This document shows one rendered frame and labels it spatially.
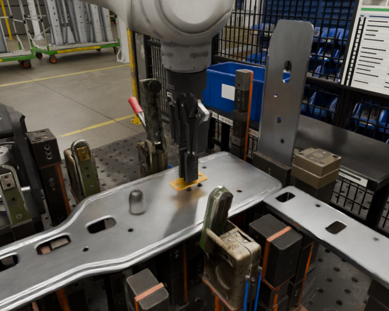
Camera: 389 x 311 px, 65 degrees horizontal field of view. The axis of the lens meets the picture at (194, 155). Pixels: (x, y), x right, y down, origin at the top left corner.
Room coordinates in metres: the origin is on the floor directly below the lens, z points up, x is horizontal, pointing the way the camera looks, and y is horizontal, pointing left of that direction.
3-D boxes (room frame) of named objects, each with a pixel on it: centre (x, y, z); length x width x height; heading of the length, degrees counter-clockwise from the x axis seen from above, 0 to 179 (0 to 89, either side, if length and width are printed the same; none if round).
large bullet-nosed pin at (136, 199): (0.50, 0.12, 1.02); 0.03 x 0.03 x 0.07
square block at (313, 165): (0.63, -0.29, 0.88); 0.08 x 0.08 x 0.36; 36
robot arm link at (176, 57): (0.58, 0.01, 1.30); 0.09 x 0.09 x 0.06
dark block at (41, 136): (0.61, 0.33, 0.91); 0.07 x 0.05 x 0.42; 36
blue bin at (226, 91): (1.05, -0.18, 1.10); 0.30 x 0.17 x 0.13; 43
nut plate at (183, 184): (0.58, 0.01, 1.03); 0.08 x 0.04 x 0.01; 126
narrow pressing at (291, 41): (0.72, -0.21, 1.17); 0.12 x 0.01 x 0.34; 36
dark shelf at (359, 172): (0.99, -0.22, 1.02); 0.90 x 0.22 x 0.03; 36
